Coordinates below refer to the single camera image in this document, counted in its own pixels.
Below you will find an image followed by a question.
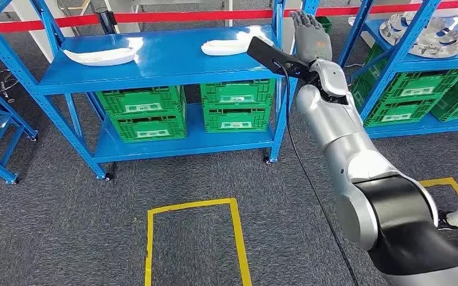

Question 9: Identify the black camera cable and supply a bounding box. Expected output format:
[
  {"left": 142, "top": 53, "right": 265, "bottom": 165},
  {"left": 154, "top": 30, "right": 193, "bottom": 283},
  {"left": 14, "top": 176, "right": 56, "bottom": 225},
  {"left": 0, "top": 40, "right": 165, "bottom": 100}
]
[{"left": 272, "top": 61, "right": 360, "bottom": 286}]

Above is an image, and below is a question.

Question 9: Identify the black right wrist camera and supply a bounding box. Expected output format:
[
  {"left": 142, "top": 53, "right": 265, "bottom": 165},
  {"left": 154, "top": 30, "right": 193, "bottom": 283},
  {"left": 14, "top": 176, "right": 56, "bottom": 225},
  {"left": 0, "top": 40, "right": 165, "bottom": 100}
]
[{"left": 246, "top": 36, "right": 312, "bottom": 80}]

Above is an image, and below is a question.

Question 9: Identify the black stanchion post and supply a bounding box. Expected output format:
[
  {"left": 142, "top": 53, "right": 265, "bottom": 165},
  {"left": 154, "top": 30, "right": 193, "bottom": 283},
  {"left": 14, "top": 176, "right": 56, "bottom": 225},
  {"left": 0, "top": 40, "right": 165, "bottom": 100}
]
[{"left": 94, "top": 7, "right": 117, "bottom": 36}]

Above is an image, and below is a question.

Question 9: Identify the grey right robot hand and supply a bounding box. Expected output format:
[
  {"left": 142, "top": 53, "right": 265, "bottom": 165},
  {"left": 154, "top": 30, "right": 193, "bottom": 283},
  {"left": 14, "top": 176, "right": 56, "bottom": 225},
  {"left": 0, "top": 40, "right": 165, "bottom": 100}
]
[{"left": 290, "top": 10, "right": 333, "bottom": 64}]

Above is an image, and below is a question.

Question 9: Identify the silver cast metal part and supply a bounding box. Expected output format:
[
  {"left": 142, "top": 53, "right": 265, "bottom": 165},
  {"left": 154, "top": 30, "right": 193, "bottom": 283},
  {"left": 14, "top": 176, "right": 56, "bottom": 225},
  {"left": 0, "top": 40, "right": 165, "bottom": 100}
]
[{"left": 379, "top": 11, "right": 458, "bottom": 59}]

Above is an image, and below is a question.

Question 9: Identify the red barrier belt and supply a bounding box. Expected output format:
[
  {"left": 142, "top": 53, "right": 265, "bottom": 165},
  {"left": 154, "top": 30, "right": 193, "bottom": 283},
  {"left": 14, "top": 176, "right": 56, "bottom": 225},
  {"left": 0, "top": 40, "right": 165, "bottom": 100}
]
[{"left": 0, "top": 0, "right": 458, "bottom": 35}]

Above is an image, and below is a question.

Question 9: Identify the white curved plastic part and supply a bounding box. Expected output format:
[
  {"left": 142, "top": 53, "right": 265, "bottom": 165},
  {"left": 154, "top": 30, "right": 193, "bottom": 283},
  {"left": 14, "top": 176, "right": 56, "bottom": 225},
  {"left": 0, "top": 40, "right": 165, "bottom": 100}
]
[
  {"left": 200, "top": 36, "right": 275, "bottom": 57},
  {"left": 63, "top": 47, "right": 137, "bottom": 67}
]

